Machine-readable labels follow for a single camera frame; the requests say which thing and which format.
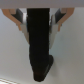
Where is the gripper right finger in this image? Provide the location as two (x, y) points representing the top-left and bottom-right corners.
(48, 7), (72, 46)

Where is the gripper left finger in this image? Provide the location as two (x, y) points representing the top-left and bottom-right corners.
(1, 7), (32, 45)

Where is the white sliding door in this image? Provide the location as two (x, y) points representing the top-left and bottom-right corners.
(0, 6), (84, 84)

